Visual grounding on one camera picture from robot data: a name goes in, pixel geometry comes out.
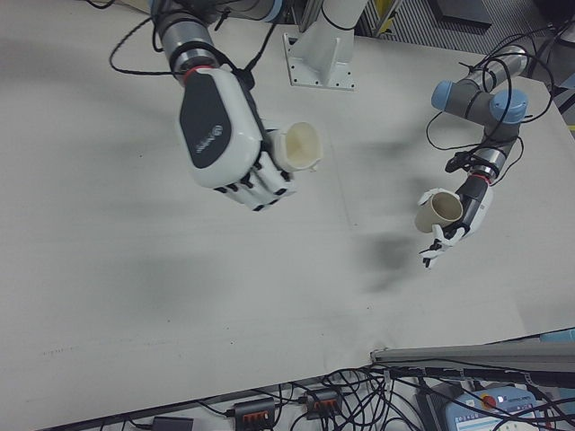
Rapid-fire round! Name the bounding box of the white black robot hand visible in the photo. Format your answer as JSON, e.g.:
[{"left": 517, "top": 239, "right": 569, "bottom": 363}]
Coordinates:
[
  {"left": 177, "top": 66, "right": 321, "bottom": 213},
  {"left": 417, "top": 177, "right": 494, "bottom": 270}
]

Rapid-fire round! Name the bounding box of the beige paper cup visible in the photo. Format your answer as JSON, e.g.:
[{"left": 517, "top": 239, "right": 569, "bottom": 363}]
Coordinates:
[{"left": 415, "top": 190, "right": 464, "bottom": 234}]

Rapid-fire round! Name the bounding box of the white paper cup stack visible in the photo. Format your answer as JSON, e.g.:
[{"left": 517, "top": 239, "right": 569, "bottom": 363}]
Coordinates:
[{"left": 274, "top": 121, "right": 325, "bottom": 172}]

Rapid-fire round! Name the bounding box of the light blue plastic bin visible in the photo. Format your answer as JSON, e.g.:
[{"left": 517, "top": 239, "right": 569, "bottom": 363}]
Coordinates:
[{"left": 538, "top": 329, "right": 575, "bottom": 346}]

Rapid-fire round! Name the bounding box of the teach pendant with film cover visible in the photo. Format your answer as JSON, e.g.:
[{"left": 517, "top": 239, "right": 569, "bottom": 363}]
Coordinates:
[{"left": 442, "top": 388, "right": 575, "bottom": 431}]

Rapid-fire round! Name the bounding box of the black hub with orange ports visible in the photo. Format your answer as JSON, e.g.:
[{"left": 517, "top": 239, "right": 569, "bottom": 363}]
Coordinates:
[
  {"left": 305, "top": 389, "right": 341, "bottom": 417},
  {"left": 233, "top": 397, "right": 278, "bottom": 426}
]

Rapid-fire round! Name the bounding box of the small black adapter box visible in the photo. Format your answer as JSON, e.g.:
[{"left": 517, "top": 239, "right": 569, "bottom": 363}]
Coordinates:
[{"left": 152, "top": 416, "right": 194, "bottom": 431}]

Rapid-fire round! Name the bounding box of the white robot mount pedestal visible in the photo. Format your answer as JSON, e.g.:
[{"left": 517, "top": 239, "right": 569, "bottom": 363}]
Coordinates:
[{"left": 282, "top": 0, "right": 359, "bottom": 92}]

